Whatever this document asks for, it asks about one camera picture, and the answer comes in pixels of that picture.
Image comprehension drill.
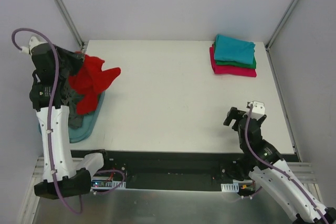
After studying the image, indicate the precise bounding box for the red t shirt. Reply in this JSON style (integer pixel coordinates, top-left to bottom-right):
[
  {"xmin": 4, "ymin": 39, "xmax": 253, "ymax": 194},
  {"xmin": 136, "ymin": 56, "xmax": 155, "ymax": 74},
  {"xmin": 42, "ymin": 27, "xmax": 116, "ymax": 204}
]
[{"xmin": 69, "ymin": 55, "xmax": 121, "ymax": 115}]

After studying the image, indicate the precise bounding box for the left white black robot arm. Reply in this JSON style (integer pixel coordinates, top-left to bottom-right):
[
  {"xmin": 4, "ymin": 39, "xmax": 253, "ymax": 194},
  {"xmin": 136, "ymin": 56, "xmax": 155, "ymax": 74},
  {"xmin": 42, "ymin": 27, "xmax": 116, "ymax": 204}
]
[{"xmin": 28, "ymin": 42, "xmax": 111, "ymax": 199}]

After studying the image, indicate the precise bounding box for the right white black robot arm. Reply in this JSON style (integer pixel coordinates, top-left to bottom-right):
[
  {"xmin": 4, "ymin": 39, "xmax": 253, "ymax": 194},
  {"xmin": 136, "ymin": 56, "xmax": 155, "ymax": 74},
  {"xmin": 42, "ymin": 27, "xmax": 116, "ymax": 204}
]
[{"xmin": 223, "ymin": 102, "xmax": 335, "ymax": 223}]

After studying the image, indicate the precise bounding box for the grey crumpled t shirt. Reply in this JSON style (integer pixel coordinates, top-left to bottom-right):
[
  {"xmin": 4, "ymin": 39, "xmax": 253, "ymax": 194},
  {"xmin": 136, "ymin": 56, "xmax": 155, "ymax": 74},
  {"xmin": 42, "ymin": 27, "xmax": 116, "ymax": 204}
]
[{"xmin": 61, "ymin": 86, "xmax": 86, "ymax": 130}]

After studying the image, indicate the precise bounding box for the pink folded t shirt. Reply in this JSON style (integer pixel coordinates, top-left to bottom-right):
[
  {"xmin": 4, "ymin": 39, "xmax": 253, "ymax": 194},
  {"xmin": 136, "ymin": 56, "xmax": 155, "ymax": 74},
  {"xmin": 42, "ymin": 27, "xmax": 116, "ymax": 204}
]
[{"xmin": 209, "ymin": 47, "xmax": 257, "ymax": 78}]

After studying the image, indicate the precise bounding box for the green folded t shirt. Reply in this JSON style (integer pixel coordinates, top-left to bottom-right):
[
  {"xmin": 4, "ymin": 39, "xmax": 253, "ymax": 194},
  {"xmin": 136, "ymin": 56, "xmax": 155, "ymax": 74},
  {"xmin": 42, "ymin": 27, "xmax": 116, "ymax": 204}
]
[{"xmin": 215, "ymin": 56, "xmax": 257, "ymax": 69}]

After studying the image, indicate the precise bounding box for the blue plastic bin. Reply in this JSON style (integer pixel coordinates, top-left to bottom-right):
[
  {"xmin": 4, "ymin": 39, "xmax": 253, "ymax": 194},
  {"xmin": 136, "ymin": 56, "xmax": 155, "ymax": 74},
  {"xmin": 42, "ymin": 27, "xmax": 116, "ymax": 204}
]
[{"xmin": 38, "ymin": 91, "xmax": 107, "ymax": 144}]

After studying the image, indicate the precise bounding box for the teal folded t shirt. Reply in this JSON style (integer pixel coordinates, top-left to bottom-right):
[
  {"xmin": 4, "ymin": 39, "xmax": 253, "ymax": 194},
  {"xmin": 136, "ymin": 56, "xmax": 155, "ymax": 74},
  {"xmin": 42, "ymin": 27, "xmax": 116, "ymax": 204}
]
[{"xmin": 214, "ymin": 34, "xmax": 255, "ymax": 65}]

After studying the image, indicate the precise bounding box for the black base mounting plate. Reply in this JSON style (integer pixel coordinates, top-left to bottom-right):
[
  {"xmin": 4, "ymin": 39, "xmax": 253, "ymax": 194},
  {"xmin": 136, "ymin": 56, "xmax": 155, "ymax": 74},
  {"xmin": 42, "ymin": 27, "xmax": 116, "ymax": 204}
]
[{"xmin": 70, "ymin": 150, "xmax": 254, "ymax": 190}]

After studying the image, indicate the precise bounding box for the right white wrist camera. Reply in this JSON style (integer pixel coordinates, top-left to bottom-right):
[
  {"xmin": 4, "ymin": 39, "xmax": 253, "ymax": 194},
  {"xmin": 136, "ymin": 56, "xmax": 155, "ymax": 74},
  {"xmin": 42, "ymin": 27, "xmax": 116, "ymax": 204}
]
[{"xmin": 247, "ymin": 101, "xmax": 266, "ymax": 120}]

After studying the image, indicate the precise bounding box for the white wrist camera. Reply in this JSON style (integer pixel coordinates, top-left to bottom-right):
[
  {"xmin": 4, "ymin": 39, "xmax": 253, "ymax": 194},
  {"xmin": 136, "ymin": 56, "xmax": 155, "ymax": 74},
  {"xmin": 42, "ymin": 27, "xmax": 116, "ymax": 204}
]
[
  {"xmin": 247, "ymin": 101, "xmax": 266, "ymax": 120},
  {"xmin": 21, "ymin": 36, "xmax": 45, "ymax": 55}
]

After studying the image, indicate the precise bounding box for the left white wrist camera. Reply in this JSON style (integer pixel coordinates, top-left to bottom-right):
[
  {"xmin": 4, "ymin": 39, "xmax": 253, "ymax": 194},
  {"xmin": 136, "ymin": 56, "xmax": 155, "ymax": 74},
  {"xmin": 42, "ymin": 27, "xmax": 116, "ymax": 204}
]
[{"xmin": 21, "ymin": 36, "xmax": 45, "ymax": 55}]

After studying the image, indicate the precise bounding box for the right white cable duct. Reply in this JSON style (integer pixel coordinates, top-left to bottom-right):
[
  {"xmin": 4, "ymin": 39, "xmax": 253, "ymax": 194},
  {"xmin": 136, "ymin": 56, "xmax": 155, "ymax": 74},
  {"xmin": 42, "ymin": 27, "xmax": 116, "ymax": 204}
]
[{"xmin": 220, "ymin": 183, "xmax": 239, "ymax": 193}]

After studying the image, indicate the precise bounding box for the white cable duct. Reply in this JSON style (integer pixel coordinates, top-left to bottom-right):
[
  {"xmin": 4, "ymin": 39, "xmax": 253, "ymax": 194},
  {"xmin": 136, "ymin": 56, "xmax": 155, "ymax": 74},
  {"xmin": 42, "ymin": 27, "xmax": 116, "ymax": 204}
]
[
  {"xmin": 91, "ymin": 180, "xmax": 126, "ymax": 190},
  {"xmin": 220, "ymin": 183, "xmax": 239, "ymax": 193}
]

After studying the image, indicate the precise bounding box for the left aluminium frame post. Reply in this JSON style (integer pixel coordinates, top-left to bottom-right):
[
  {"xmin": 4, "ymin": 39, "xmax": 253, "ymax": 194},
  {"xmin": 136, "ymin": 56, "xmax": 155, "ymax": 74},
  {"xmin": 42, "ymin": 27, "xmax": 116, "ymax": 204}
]
[{"xmin": 54, "ymin": 0, "xmax": 85, "ymax": 49}]

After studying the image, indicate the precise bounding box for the aluminium frame post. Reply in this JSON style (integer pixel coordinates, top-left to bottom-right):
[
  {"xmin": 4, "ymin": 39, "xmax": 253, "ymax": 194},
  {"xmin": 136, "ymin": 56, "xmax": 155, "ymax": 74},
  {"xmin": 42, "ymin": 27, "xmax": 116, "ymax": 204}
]
[
  {"xmin": 265, "ymin": 0, "xmax": 300, "ymax": 51},
  {"xmin": 54, "ymin": 0, "xmax": 85, "ymax": 49}
]

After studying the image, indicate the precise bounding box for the left white cable duct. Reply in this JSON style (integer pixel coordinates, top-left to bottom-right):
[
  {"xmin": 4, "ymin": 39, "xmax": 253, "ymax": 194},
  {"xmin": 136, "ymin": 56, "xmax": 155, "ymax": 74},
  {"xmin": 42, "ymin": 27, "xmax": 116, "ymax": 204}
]
[{"xmin": 91, "ymin": 180, "xmax": 126, "ymax": 190}]

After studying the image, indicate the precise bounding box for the right aluminium frame post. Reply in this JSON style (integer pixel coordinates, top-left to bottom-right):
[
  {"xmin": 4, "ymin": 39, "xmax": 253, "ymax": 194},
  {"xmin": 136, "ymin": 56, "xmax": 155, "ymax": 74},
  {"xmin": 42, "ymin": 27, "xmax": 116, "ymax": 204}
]
[{"xmin": 265, "ymin": 0, "xmax": 300, "ymax": 51}]

